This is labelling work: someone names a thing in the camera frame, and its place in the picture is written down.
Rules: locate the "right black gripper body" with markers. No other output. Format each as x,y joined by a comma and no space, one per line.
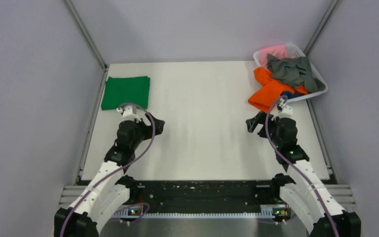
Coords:
277,140

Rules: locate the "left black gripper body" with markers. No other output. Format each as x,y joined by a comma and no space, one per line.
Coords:
143,132

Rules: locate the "orange t shirt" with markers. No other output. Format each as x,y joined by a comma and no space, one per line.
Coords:
270,90

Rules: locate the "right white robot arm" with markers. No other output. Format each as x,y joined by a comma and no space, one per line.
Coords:
299,186

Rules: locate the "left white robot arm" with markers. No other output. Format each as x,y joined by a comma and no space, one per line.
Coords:
111,187

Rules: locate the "blue t shirt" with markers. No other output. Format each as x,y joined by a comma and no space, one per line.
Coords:
291,95

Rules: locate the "folded green t shirt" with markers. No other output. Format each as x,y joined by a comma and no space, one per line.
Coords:
126,90

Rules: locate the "grey t shirt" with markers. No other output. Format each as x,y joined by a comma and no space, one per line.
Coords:
294,72

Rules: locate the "pink t shirt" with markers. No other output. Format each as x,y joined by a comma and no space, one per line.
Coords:
278,51

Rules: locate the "white plastic laundry basket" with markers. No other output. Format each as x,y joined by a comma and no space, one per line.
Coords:
294,51

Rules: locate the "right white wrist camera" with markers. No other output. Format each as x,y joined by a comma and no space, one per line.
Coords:
284,110

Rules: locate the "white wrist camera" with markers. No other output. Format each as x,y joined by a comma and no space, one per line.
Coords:
284,110
129,112

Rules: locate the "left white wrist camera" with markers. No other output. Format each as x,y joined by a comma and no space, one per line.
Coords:
129,112

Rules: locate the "grey slotted cable duct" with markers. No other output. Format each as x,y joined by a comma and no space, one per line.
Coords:
276,213

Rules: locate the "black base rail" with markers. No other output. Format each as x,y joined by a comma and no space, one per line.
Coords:
201,197

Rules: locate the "right aluminium frame post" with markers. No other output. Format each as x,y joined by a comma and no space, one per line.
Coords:
321,25

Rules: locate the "aluminium frame post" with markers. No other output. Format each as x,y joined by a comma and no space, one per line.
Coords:
321,25
85,33

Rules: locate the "left aluminium frame post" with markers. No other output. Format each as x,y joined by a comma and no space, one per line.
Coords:
85,33

